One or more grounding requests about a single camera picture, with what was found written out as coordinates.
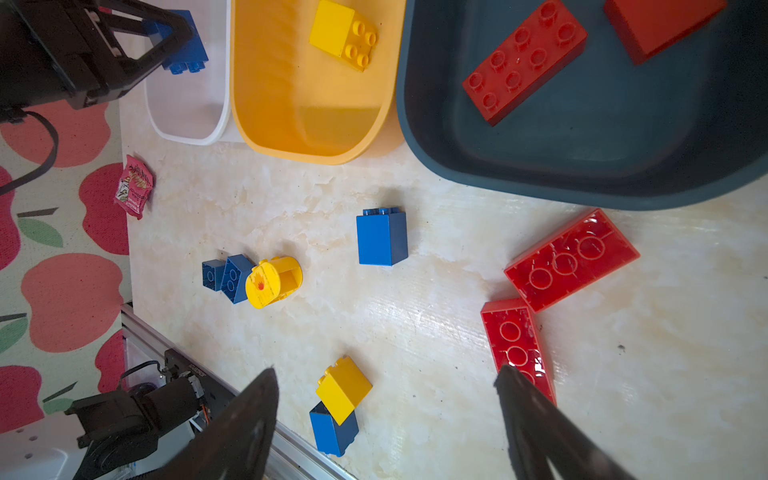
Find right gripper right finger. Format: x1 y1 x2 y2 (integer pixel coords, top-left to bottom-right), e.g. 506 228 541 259
494 365 633 479

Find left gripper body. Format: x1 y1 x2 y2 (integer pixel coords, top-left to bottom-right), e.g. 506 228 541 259
1 1 129 123

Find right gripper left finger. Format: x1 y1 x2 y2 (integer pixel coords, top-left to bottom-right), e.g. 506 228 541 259
140 368 279 479

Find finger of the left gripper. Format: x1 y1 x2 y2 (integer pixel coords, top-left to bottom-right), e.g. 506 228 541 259
98 0 192 36
118 23 195 90

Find white plastic container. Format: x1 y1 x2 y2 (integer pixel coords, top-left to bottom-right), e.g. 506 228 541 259
144 1 233 146

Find yellow lego brick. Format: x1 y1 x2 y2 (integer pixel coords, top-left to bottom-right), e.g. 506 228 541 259
309 0 379 72
316 355 372 425

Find dark teal plastic container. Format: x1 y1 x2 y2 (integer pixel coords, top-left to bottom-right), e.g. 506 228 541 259
396 1 767 210

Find small red lego brick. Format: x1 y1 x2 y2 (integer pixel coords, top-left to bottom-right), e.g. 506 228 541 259
603 0 727 65

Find blue lego brick front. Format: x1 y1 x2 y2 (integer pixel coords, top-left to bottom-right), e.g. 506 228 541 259
309 401 359 457

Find yellow lego brick front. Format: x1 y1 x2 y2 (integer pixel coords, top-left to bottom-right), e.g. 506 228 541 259
316 355 372 425

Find yellow plastic container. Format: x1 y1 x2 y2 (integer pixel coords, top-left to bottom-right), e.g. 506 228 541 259
230 1 407 165

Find pink snack packet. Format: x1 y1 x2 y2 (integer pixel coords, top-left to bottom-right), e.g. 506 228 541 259
113 155 154 220

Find yellow round lego piece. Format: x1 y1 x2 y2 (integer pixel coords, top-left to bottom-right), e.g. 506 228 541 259
245 256 303 309

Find small blue lego brick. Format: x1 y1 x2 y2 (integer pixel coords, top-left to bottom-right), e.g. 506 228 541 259
202 259 226 291

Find blue lego brick angled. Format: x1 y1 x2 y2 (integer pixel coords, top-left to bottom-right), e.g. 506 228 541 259
221 254 254 304

